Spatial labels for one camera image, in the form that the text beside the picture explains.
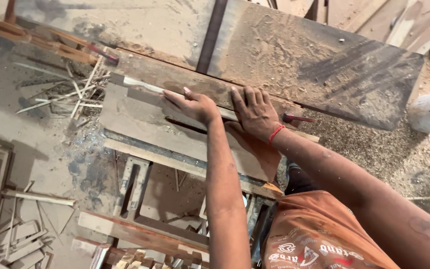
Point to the row of small wooden blocks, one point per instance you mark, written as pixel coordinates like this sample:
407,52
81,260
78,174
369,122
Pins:
144,261

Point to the person's left hand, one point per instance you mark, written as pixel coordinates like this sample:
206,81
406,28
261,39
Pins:
196,108

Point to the pile of cut wooden pieces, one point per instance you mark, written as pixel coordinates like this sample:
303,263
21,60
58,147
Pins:
9,231

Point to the grey saw table top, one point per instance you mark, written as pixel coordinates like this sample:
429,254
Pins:
140,119

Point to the orange printed shirt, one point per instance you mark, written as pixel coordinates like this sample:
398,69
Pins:
319,239

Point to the person's right hand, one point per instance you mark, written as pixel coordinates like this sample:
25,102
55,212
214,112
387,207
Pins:
256,115

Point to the brown wooden fence board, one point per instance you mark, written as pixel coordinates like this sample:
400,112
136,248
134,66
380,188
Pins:
200,87

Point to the saw table wooden frame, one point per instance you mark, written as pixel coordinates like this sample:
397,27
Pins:
151,209

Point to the pale wooden strip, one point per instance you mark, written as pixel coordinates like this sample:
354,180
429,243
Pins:
144,85

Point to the heap of thin wood offcuts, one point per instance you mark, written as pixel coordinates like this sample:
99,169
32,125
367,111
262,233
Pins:
71,93

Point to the stack of wooden planks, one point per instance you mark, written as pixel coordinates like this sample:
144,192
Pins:
405,22

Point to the red thread wristband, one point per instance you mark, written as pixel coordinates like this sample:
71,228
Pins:
276,133

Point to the pale wooden stick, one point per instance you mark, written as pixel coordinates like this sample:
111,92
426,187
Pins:
37,197

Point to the large dusty wooden plank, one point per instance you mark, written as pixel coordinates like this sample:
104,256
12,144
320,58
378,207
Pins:
312,56

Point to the long brown wooden rail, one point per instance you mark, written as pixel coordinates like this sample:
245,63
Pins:
32,37

